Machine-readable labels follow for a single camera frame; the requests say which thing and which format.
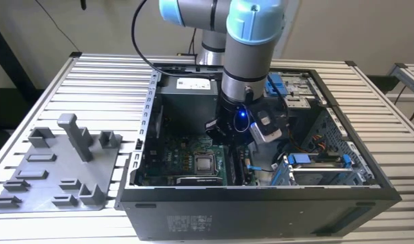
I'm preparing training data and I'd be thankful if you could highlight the black RAM stick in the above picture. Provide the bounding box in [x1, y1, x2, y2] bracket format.
[227, 147, 240, 186]

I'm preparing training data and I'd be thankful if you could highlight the grey power supply unit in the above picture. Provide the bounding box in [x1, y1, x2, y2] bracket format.
[158, 75, 224, 135]

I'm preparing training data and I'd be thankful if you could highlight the silver CPU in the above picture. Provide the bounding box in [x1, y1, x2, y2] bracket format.
[196, 157, 215, 171]

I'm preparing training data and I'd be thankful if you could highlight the green motherboard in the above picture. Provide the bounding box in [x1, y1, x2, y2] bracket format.
[142, 136, 259, 186]

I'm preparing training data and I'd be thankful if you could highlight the blue drive bay latch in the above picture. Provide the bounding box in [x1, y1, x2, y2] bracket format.
[264, 72, 288, 98]

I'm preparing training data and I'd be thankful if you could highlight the grey metal drive cage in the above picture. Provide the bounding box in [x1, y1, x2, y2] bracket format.
[271, 72, 328, 140]

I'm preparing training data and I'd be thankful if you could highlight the black graphics card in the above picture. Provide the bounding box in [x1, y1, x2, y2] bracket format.
[175, 175, 226, 187]

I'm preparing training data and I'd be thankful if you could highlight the perforated metal disk bay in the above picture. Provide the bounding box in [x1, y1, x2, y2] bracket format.
[273, 151, 376, 188]

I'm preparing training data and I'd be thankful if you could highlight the black open PC case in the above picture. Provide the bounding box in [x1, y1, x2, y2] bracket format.
[114, 62, 403, 241]

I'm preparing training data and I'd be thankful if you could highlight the black box behind table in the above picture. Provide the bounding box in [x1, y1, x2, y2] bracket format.
[365, 75, 403, 96]

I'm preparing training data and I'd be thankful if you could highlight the grey parts rack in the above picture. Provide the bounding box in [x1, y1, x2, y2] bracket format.
[0, 113, 124, 214]

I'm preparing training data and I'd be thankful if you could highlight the metal slat side table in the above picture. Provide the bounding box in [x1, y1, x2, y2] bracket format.
[385, 62, 414, 102]

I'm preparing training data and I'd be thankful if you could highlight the black stand pole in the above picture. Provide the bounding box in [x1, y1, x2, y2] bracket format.
[0, 16, 36, 89]

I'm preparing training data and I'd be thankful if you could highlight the blue plug black wire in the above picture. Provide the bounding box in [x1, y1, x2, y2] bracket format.
[247, 164, 279, 173]

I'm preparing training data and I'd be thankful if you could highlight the thin black hanging cable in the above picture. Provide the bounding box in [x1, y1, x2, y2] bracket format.
[176, 28, 199, 57]

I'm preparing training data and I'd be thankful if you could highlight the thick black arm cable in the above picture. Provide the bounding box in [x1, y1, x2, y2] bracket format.
[131, 0, 224, 77]

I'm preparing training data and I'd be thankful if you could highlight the thin black wall cable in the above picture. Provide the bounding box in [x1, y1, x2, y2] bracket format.
[35, 0, 80, 54]

